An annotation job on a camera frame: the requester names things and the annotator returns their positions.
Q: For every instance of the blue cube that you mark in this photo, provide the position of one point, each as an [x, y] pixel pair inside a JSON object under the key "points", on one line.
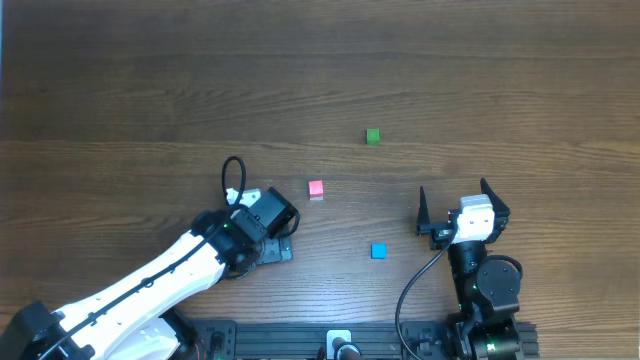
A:
{"points": [[378, 251]]}

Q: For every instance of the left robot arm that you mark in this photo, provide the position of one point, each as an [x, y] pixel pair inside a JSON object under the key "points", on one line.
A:
{"points": [[150, 290]]}

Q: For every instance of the mounting rail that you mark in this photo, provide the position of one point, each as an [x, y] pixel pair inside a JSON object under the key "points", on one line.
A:
{"points": [[290, 340]]}

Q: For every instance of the green cube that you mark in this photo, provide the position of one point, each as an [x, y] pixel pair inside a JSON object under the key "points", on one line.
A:
{"points": [[373, 136]]}

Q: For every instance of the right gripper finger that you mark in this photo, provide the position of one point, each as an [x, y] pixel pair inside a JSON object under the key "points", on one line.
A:
{"points": [[423, 215], [497, 205]]}

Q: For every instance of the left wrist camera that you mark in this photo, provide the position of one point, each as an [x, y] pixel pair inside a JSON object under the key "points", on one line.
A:
{"points": [[245, 196]]}

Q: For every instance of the red cube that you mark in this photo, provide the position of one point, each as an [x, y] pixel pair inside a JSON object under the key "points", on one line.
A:
{"points": [[315, 188]]}

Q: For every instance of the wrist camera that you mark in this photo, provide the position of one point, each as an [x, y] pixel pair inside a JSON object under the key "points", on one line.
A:
{"points": [[475, 217], [245, 196]]}

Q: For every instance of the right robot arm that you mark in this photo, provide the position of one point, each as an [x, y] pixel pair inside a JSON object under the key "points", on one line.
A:
{"points": [[487, 295]]}

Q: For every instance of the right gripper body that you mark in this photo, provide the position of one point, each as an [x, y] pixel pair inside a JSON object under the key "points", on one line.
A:
{"points": [[441, 234]]}

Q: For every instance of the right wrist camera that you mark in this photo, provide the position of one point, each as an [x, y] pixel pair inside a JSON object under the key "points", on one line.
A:
{"points": [[475, 217]]}

